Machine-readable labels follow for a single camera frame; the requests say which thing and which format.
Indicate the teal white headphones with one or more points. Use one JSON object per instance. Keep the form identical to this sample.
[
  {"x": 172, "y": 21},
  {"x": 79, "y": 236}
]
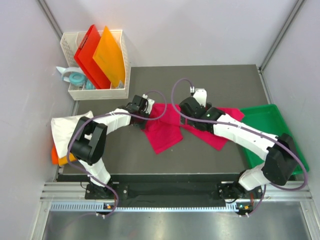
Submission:
[{"x": 76, "y": 77}]

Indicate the magenta t shirt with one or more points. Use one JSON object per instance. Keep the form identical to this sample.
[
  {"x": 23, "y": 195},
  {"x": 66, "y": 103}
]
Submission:
[{"x": 165, "y": 132}]

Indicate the white folded t shirt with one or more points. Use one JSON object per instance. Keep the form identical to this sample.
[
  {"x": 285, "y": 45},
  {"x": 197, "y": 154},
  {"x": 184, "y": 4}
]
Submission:
[{"x": 62, "y": 129}]

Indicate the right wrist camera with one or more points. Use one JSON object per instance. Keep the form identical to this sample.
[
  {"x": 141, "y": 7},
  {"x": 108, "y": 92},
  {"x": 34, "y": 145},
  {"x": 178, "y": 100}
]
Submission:
[{"x": 200, "y": 95}]

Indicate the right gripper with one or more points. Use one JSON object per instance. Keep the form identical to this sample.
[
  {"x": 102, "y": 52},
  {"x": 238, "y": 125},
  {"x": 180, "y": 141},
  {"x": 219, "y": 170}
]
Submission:
[{"x": 183, "y": 120}]

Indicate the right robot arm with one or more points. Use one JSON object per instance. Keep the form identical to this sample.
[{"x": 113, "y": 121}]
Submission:
[{"x": 276, "y": 152}]

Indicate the white plastic organizer basket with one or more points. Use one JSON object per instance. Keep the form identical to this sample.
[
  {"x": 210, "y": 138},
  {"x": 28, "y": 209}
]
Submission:
[{"x": 69, "y": 44}]

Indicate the orange plastic folder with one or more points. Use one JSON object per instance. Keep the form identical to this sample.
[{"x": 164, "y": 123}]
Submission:
[{"x": 109, "y": 57}]

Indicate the orange folded t shirt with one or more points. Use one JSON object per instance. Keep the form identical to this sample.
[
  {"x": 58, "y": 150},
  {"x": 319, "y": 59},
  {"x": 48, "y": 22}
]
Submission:
[{"x": 55, "y": 159}]

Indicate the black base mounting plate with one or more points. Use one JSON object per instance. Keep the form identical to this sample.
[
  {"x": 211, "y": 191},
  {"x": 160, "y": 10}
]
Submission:
[{"x": 178, "y": 190}]

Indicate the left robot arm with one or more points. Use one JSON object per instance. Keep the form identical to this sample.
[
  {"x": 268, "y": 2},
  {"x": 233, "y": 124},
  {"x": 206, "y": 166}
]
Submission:
[{"x": 88, "y": 141}]

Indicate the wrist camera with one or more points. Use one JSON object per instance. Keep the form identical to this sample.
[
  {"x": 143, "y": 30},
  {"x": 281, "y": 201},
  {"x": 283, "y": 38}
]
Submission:
[
  {"x": 148, "y": 105},
  {"x": 200, "y": 95}
]

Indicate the green plastic tray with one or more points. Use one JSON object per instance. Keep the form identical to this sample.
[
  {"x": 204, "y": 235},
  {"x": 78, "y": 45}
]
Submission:
[{"x": 267, "y": 118}]

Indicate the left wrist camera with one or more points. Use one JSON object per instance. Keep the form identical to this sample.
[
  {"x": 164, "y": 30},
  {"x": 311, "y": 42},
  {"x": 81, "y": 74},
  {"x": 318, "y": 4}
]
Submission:
[{"x": 148, "y": 105}]

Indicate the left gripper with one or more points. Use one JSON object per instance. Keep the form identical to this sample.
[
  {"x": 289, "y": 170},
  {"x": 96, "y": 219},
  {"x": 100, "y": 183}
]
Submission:
[{"x": 141, "y": 125}]

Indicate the red plastic folder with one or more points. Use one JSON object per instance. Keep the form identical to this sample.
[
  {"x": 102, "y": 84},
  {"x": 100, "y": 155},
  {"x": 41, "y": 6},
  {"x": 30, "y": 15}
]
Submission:
[{"x": 84, "y": 59}]

